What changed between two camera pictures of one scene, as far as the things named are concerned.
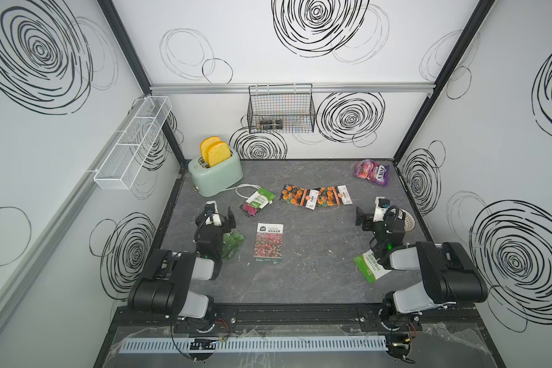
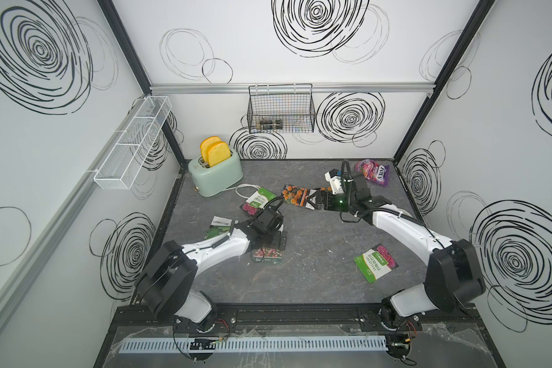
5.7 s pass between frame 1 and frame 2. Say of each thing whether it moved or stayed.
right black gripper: moved
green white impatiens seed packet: stayed
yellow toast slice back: stayed
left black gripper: moved
